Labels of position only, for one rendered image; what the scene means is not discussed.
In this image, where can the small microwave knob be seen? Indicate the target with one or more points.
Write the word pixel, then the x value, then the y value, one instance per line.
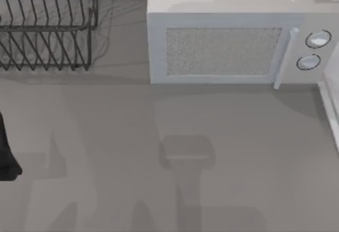
pixel 308 61

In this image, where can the pale microwave oven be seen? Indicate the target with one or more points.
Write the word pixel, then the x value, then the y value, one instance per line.
pixel 212 1

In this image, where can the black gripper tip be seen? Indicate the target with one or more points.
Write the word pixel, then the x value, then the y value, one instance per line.
pixel 5 155

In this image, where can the microwave door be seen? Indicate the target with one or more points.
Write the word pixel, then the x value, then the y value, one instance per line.
pixel 222 52

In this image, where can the large microwave knob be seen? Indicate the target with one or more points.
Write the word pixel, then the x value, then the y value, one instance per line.
pixel 317 39

